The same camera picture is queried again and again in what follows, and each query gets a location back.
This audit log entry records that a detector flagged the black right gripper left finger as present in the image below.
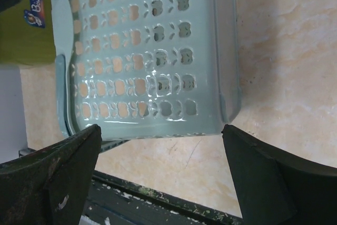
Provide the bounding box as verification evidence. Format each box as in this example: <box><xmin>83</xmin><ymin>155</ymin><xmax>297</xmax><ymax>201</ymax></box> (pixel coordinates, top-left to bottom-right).
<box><xmin>1</xmin><ymin>124</ymin><xmax>102</xmax><ymax>224</ymax></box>

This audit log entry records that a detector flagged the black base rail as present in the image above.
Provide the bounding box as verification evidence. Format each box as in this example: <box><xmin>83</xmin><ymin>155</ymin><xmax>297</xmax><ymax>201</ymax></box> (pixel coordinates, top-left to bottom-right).
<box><xmin>18</xmin><ymin>148</ymin><xmax>244</xmax><ymax>225</ymax></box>

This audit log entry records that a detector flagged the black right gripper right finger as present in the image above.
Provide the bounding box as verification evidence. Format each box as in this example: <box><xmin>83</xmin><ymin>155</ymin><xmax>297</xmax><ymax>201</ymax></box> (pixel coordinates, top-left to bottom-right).
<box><xmin>222</xmin><ymin>125</ymin><xmax>336</xmax><ymax>224</ymax></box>

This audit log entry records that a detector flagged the pale green perforated basket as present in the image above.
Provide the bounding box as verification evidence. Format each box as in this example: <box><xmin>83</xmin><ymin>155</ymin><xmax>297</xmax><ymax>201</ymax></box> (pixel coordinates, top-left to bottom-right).
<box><xmin>51</xmin><ymin>0</ymin><xmax>241</xmax><ymax>150</ymax></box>

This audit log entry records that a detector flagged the olive green tub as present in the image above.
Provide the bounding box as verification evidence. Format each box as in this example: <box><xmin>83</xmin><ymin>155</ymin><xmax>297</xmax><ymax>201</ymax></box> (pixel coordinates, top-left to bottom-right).
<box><xmin>1</xmin><ymin>0</ymin><xmax>56</xmax><ymax>66</ymax></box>

